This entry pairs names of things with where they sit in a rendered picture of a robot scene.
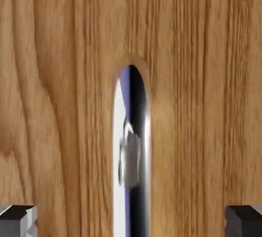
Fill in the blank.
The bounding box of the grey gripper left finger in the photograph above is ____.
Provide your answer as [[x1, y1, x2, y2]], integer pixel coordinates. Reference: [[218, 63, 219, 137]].
[[0, 204, 39, 237]]

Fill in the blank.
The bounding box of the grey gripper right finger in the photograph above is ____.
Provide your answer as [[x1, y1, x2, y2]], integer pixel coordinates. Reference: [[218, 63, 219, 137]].
[[224, 205, 262, 237]]

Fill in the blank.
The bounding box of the light wood drawer front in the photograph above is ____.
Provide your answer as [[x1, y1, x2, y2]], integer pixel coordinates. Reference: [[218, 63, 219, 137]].
[[0, 0, 262, 237]]

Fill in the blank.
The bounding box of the curved shiny metal handle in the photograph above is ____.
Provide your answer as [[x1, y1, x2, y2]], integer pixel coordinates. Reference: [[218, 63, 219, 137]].
[[112, 53, 152, 237]]

